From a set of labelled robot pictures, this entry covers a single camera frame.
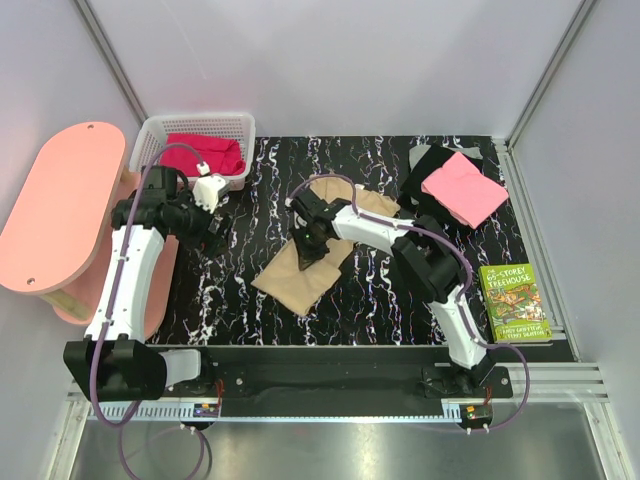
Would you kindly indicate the white plastic basket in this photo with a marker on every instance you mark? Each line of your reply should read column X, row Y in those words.
column 236, row 126

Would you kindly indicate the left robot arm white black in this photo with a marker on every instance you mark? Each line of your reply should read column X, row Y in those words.
column 113, row 363

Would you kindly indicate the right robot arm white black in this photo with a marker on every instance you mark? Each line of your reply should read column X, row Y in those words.
column 430, row 266

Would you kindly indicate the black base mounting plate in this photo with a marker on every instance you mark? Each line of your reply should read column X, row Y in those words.
column 333, row 384

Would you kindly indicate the black folded t shirt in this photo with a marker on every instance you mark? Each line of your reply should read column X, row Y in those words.
column 414, row 199

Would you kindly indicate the pink folded t shirt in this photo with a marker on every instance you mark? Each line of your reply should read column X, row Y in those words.
column 468, row 195

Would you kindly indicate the pink tiered shelf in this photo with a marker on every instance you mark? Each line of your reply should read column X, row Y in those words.
column 56, row 243

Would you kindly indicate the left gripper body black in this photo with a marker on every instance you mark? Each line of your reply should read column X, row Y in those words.
column 210, row 240

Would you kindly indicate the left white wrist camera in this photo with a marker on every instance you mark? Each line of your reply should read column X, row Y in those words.
column 209, row 188

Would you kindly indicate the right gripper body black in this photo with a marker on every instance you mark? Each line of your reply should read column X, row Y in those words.
column 310, row 248

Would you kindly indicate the green treehouse book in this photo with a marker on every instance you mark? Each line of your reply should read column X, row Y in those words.
column 513, row 303

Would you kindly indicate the magenta t shirt in basket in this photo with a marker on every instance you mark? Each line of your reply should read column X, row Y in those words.
column 223, row 156

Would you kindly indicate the beige t shirt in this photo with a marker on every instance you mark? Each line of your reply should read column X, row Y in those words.
column 299, row 290

